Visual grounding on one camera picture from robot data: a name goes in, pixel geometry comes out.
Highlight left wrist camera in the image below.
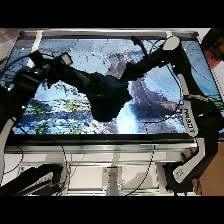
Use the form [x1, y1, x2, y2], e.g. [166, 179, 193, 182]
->
[57, 52, 74, 67]

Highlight black cable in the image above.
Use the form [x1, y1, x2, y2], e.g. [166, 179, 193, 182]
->
[2, 144, 25, 176]
[143, 62, 185, 125]
[124, 144, 157, 197]
[59, 144, 70, 189]

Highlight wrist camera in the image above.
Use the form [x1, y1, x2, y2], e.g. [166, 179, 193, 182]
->
[57, 52, 74, 67]
[130, 35, 148, 56]

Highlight heap of clothes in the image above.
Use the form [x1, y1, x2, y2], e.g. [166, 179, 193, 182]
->
[201, 28, 224, 63]

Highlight blue jeans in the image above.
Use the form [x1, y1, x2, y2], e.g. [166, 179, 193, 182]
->
[84, 71, 134, 123]

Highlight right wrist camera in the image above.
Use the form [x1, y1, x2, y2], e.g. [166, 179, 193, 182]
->
[130, 35, 148, 56]

